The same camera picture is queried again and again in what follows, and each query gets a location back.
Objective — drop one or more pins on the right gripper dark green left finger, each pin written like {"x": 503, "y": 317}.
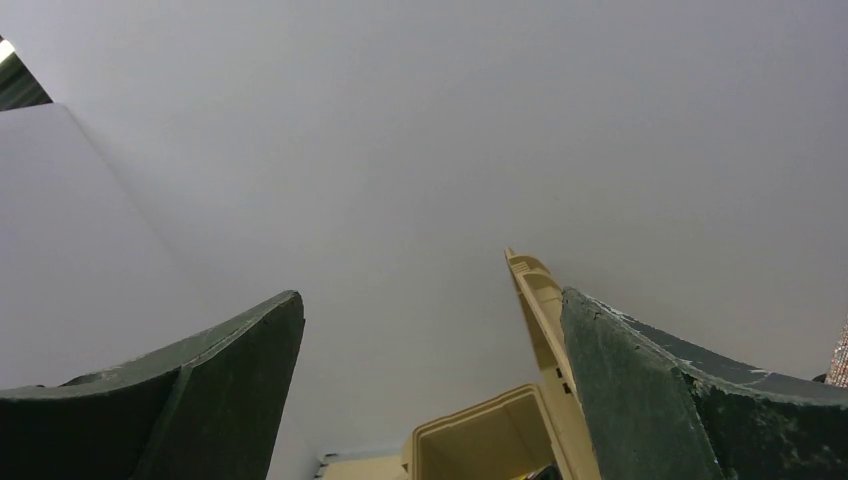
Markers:
{"x": 205, "y": 407}

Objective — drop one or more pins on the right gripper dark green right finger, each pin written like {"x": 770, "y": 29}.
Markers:
{"x": 660, "y": 407}

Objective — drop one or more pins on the glitter silver microphone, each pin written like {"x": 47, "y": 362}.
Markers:
{"x": 837, "y": 373}

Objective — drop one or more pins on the tan plastic toolbox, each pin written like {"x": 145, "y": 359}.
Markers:
{"x": 534, "y": 431}

